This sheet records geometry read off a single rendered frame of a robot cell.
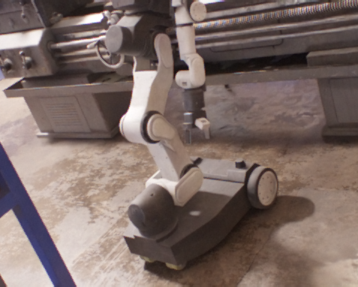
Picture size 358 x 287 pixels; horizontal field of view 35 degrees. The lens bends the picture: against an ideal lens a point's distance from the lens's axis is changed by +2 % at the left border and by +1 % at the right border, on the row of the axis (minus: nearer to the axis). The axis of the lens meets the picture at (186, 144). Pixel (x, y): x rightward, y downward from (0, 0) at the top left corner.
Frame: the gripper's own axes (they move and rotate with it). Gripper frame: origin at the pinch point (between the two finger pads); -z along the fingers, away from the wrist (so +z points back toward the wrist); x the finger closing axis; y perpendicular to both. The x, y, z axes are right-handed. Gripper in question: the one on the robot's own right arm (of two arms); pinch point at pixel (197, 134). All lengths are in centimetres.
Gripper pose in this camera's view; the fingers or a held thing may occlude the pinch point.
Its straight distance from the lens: 231.1
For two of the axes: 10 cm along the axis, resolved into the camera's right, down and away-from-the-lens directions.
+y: -6.3, -0.6, 7.7
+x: 7.7, -2.1, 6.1
